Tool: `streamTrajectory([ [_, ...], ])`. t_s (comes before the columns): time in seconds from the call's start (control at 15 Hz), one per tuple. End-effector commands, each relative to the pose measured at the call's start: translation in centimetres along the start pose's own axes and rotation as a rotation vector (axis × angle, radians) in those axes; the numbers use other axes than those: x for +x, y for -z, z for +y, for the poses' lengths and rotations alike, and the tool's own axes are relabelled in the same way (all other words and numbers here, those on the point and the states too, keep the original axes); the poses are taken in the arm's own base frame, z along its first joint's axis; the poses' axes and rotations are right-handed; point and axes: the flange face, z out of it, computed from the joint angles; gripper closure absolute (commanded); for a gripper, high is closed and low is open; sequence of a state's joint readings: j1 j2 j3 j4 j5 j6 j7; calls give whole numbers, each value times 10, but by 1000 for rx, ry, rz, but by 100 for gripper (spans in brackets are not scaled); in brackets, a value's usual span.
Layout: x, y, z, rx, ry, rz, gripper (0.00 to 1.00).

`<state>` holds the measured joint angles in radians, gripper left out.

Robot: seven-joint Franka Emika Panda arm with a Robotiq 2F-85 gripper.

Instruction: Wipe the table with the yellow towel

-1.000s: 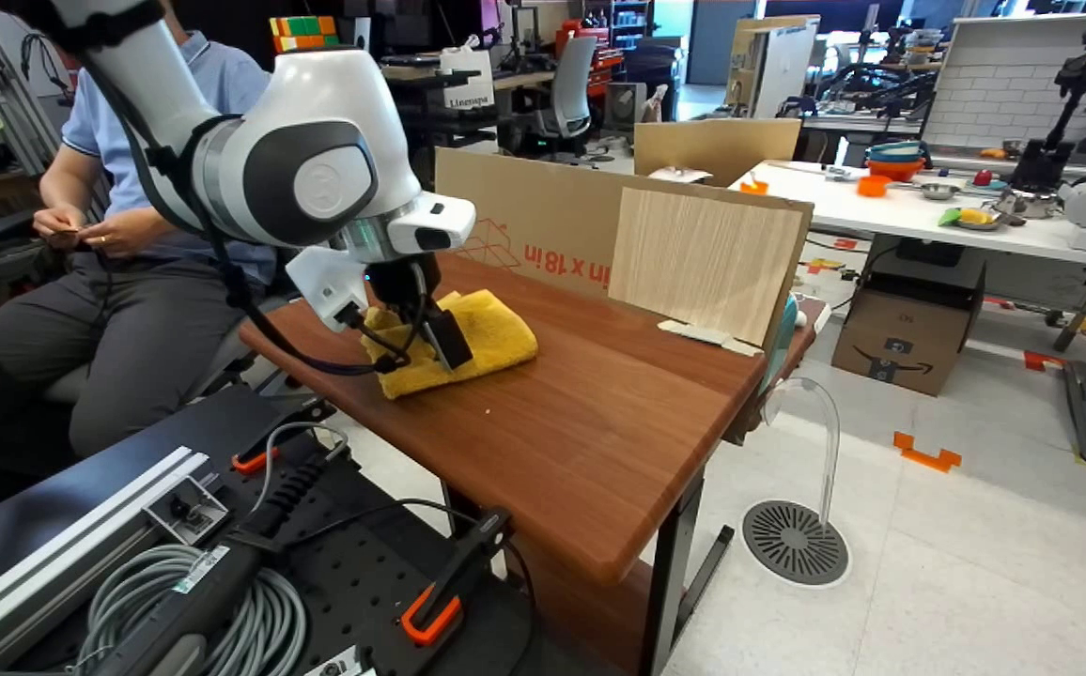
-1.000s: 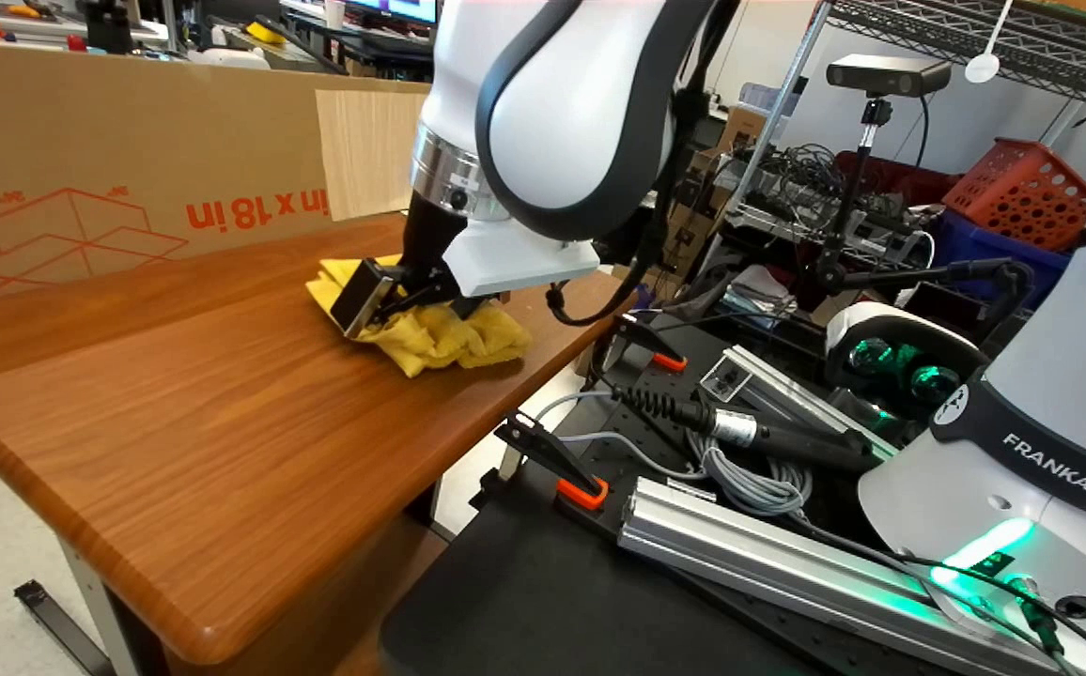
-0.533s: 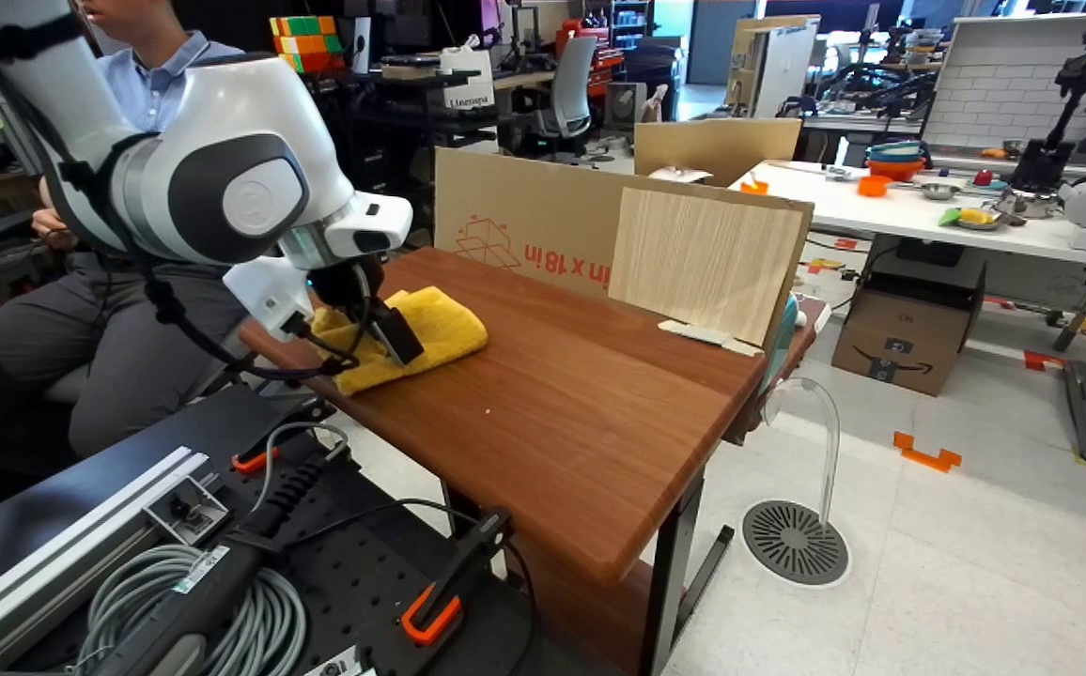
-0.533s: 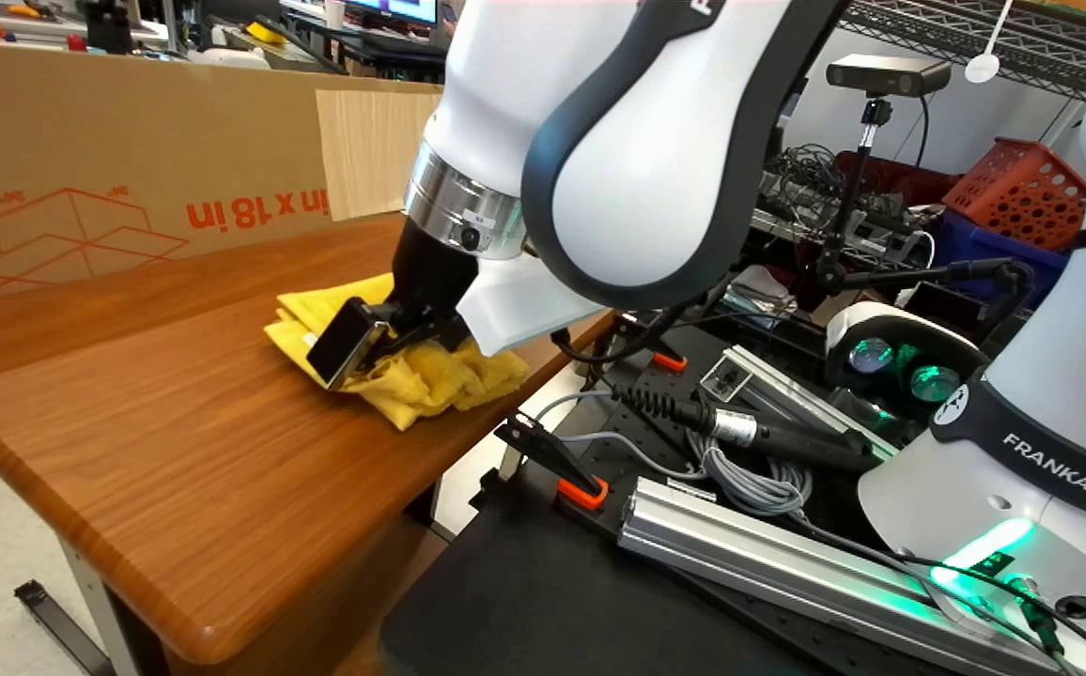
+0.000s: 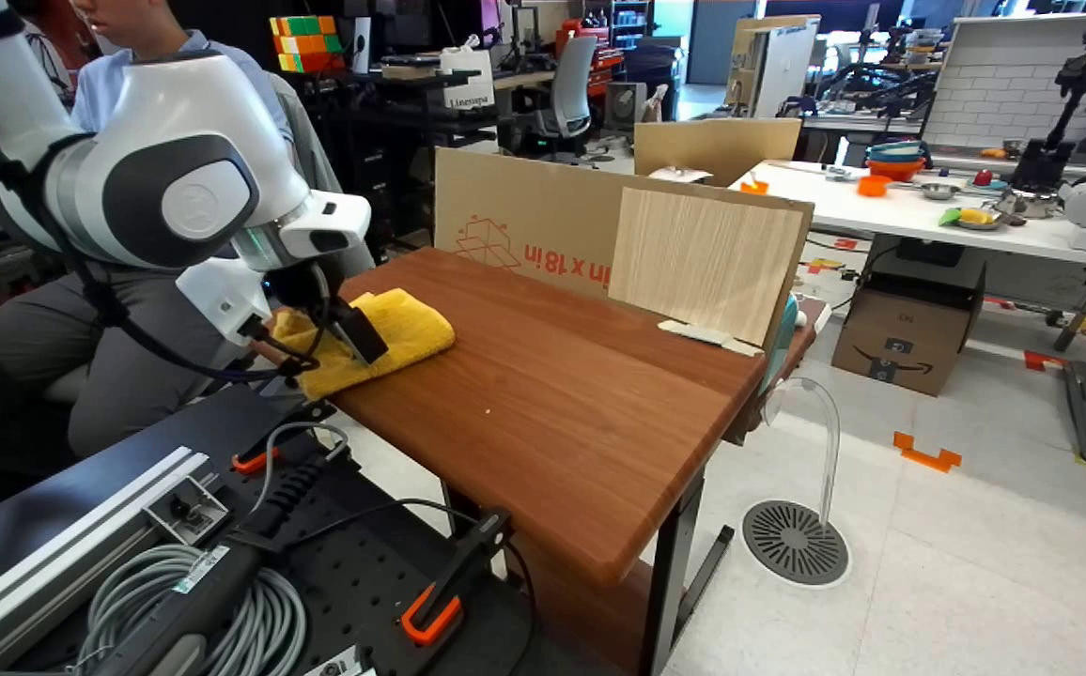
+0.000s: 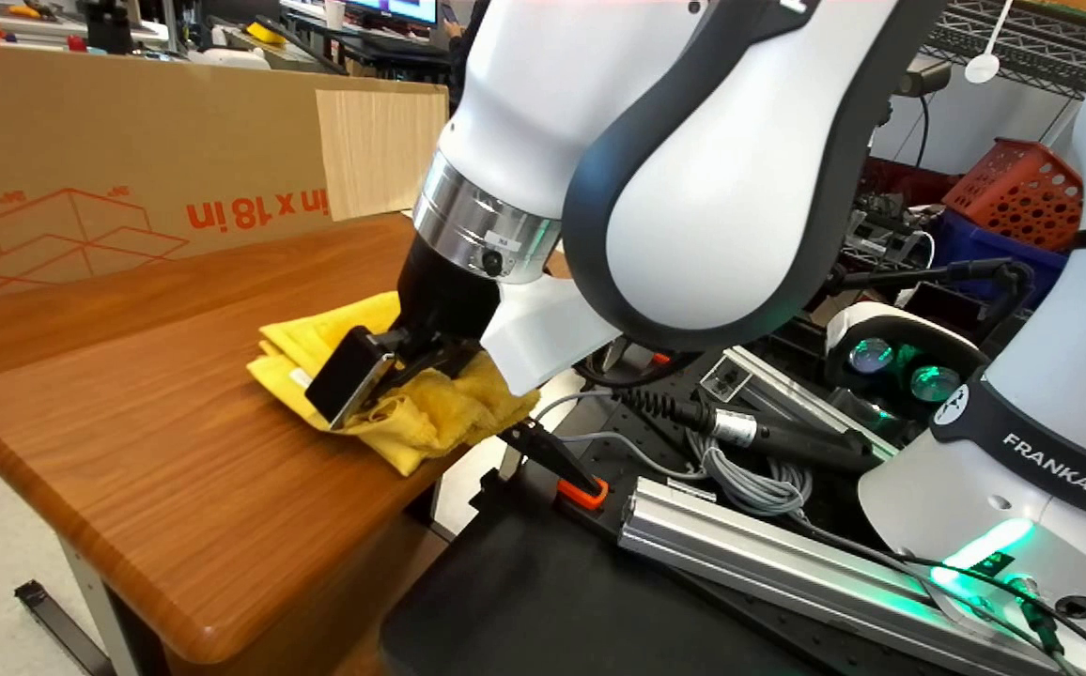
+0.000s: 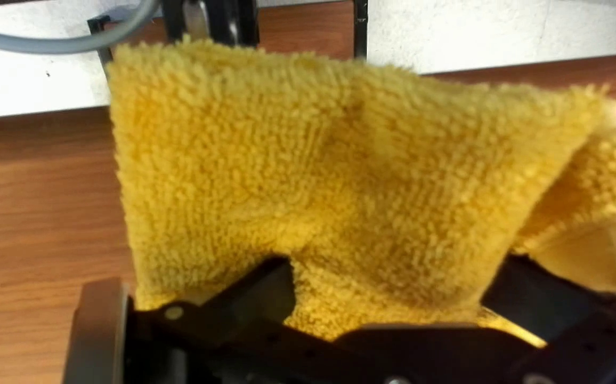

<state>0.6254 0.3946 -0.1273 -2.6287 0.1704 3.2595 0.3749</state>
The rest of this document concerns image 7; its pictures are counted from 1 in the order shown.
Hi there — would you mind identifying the thick grey cable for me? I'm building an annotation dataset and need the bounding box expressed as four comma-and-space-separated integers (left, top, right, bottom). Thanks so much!
0, 0, 163, 59

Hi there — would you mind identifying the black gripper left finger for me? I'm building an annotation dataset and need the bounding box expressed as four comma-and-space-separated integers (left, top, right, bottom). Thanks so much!
130, 255, 338, 384

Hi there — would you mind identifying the yellow towel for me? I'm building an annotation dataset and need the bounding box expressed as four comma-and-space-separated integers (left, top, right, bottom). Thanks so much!
104, 37, 616, 353

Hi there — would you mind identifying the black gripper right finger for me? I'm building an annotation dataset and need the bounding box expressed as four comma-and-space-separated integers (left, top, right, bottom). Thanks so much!
477, 252, 616, 384

